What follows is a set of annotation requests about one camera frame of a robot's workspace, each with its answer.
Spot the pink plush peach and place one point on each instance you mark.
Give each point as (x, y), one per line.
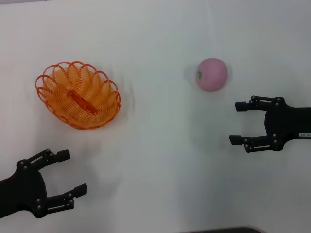
(213, 75)

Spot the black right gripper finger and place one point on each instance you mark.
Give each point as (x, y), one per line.
(241, 106)
(236, 140)

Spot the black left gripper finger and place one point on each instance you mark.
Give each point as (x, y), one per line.
(80, 190)
(60, 155)

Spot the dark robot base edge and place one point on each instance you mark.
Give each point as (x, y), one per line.
(230, 231)

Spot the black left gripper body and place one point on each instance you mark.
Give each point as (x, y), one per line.
(22, 191)

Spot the orange woven plastic basket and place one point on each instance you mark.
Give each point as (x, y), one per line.
(82, 102)

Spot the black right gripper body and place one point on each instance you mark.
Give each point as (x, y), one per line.
(286, 123)

